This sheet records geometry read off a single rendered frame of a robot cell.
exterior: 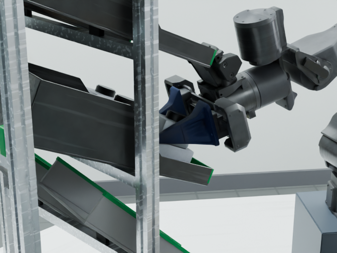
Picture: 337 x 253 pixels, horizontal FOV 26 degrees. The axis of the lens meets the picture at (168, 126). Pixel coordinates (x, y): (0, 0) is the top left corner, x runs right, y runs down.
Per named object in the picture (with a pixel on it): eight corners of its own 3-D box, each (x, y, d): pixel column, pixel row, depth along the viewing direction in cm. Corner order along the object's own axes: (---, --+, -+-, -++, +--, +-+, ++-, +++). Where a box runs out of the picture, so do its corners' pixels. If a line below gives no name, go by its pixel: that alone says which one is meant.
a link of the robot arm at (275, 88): (284, 96, 107) (274, 38, 103) (307, 108, 102) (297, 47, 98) (243, 114, 105) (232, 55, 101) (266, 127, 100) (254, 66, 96)
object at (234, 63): (227, 77, 102) (217, 32, 99) (256, 88, 96) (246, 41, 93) (190, 92, 100) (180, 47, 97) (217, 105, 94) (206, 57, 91)
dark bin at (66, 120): (153, 153, 105) (171, 105, 105) (207, 186, 95) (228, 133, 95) (-25, 110, 88) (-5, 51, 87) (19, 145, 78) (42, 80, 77)
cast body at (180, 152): (173, 162, 101) (190, 115, 100) (187, 172, 97) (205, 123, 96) (120, 148, 97) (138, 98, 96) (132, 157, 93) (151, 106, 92)
